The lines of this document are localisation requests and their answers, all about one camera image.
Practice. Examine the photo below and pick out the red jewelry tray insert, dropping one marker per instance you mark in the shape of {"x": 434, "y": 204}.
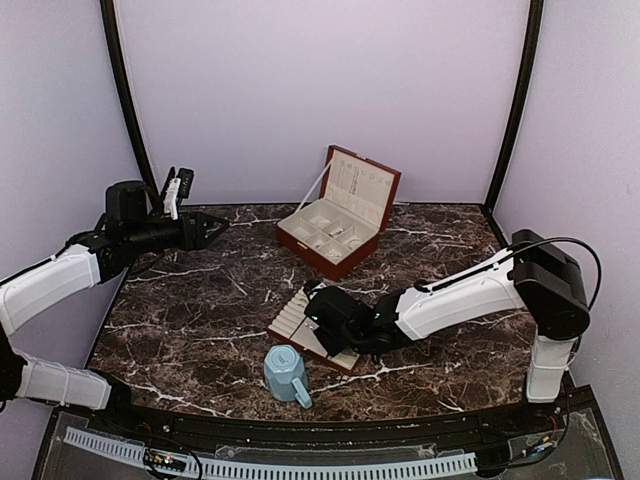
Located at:
{"x": 291, "y": 326}

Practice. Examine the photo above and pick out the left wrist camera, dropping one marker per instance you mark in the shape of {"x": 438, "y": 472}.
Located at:
{"x": 176, "y": 188}

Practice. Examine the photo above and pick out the white slotted cable duct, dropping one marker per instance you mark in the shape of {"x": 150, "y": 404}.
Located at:
{"x": 261, "y": 463}

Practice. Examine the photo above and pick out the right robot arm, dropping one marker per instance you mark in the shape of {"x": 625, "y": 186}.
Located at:
{"x": 532, "y": 273}

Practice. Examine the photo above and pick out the left black frame post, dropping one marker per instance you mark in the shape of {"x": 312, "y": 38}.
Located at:
{"x": 119, "y": 71}

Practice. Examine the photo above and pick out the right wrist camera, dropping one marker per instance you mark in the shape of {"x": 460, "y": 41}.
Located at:
{"x": 312, "y": 287}

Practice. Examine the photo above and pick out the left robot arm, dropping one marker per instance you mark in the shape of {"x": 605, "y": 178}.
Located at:
{"x": 136, "y": 221}

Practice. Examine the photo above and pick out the light blue mug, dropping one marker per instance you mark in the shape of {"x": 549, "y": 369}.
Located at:
{"x": 285, "y": 375}

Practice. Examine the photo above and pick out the red wooden jewelry box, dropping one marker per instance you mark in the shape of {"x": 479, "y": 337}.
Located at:
{"x": 340, "y": 229}

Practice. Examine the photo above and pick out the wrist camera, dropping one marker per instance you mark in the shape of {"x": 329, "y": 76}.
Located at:
{"x": 312, "y": 287}
{"x": 176, "y": 188}

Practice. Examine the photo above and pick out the black front rail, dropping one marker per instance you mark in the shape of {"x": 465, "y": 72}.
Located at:
{"x": 482, "y": 428}

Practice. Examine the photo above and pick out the right black frame post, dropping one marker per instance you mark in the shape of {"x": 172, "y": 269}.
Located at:
{"x": 526, "y": 66}

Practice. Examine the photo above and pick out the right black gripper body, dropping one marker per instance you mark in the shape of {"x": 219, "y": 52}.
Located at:
{"x": 333, "y": 347}

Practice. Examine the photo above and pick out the black frame post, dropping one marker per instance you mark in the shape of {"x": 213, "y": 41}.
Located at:
{"x": 119, "y": 71}
{"x": 526, "y": 66}

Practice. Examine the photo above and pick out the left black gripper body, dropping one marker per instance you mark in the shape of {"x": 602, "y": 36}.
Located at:
{"x": 182, "y": 240}

